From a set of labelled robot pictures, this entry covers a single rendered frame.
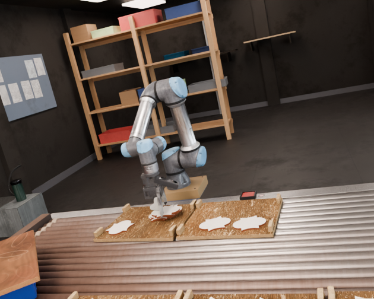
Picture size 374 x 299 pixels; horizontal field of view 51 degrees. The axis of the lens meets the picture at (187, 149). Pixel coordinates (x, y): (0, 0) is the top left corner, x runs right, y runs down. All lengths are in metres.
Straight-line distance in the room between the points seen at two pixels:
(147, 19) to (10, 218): 4.15
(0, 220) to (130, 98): 3.52
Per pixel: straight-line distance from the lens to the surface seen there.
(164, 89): 2.09
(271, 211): 1.76
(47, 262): 1.90
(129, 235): 1.83
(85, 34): 7.85
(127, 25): 7.52
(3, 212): 5.21
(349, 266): 1.40
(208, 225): 1.71
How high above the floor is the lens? 1.66
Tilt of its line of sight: 13 degrees down
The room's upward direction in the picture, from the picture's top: 12 degrees counter-clockwise
